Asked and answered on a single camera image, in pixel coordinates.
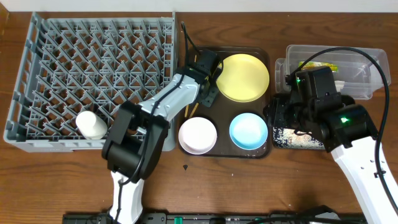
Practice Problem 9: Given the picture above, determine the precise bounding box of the wooden chopstick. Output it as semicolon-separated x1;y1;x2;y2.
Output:
184;105;189;118
188;103;199;118

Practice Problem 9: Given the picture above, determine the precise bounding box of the pink white bowl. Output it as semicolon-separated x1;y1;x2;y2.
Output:
178;117;218;155

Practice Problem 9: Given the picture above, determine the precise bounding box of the light blue bowl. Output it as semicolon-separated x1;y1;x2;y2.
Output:
229;113;268;151

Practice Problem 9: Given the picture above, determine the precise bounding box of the white cup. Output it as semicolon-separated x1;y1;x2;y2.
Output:
75;111;108;139

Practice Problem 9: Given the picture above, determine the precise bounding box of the green yellow snack wrapper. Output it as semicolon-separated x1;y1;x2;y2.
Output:
302;61;339;72

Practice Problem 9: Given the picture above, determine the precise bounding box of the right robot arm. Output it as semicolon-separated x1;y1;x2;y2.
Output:
264;66;397;223

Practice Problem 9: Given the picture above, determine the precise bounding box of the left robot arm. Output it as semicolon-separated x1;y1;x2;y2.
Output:
101;50;223;223

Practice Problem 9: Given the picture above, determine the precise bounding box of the black waste tray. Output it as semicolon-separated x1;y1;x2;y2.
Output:
263;93;324;150

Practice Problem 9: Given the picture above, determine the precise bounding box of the spilled rice waste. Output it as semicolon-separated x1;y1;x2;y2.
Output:
272;127;324;150

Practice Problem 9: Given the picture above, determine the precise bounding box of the dark brown serving tray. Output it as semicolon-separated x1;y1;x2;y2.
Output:
192;47;271;159

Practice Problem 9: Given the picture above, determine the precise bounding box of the yellow round plate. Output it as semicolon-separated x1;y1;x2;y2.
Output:
216;54;270;103

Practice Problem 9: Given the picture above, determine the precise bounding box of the grey plastic dish rack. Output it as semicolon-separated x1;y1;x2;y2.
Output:
3;13;178;152

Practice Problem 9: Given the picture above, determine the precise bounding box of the clear plastic bin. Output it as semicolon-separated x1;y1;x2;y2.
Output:
275;45;384;100

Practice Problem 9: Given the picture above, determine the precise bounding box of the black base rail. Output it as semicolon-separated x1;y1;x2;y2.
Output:
62;205;374;224

